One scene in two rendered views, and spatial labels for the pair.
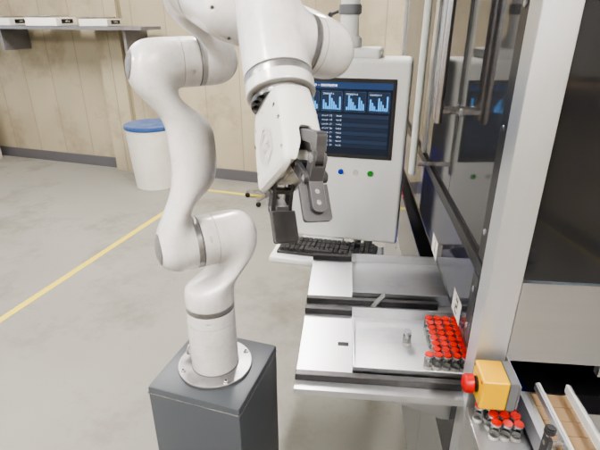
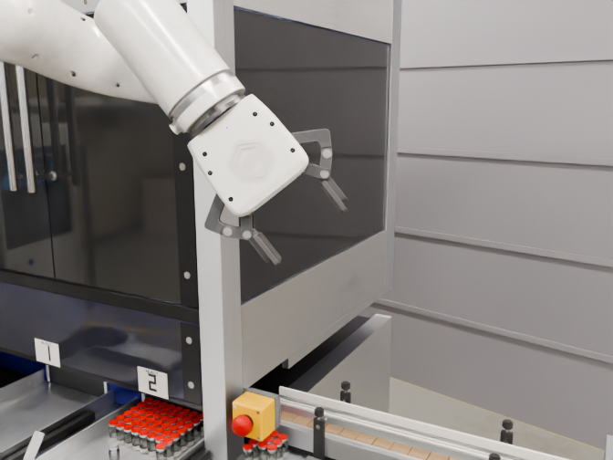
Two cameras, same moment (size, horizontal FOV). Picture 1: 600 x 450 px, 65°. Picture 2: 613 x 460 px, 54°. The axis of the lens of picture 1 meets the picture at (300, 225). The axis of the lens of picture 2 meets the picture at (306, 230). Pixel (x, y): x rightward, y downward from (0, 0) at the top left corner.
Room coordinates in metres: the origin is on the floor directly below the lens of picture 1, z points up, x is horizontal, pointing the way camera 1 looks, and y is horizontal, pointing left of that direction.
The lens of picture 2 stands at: (0.24, 0.59, 1.62)
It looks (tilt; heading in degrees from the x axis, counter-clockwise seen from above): 12 degrees down; 292
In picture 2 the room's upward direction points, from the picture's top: straight up
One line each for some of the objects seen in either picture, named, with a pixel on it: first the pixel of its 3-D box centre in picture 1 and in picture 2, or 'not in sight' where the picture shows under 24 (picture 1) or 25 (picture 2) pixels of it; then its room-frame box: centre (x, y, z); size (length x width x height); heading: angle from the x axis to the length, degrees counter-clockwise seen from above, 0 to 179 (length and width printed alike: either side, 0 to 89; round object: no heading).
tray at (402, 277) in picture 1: (403, 278); (20, 414); (1.36, -0.34, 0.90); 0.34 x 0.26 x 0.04; 84
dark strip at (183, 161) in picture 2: (495, 179); (185, 218); (0.91, -0.39, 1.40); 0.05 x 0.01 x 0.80; 174
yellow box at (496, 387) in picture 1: (493, 384); (255, 414); (0.76, -0.40, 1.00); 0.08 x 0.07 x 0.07; 84
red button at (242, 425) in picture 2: (470, 383); (243, 424); (0.77, -0.36, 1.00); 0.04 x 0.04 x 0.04; 84
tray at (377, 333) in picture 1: (415, 343); (126, 453); (1.02, -0.31, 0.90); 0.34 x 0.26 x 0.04; 84
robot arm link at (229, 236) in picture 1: (219, 259); not in sight; (1.00, 0.19, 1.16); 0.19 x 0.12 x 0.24; 118
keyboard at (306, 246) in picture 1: (327, 247); not in sight; (1.74, -0.11, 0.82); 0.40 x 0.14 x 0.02; 77
